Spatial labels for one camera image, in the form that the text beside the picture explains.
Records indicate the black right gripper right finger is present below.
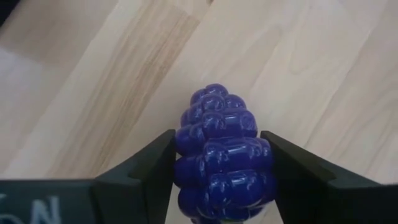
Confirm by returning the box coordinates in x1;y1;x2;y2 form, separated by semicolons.
260;130;398;224

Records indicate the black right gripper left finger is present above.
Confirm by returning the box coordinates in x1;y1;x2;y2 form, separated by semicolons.
0;129;177;224

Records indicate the purple toy grape bunch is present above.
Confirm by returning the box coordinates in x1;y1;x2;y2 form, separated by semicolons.
173;83;277;224

